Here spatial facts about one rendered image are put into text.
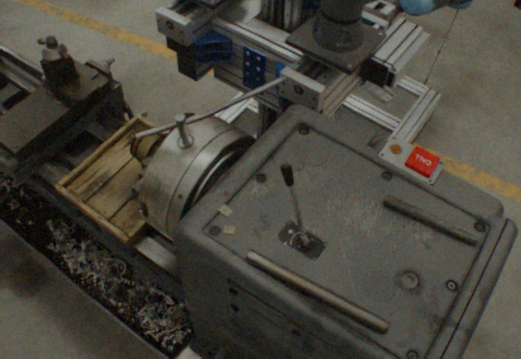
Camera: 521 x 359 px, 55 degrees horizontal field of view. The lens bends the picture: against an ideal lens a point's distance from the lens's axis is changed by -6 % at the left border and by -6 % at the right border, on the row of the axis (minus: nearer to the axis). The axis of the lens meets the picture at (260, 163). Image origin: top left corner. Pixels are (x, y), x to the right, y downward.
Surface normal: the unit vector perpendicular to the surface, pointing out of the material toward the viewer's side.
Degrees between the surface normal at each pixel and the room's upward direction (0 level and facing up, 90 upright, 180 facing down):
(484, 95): 0
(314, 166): 0
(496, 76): 0
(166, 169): 35
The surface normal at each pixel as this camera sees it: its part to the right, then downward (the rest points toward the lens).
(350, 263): 0.03, -0.62
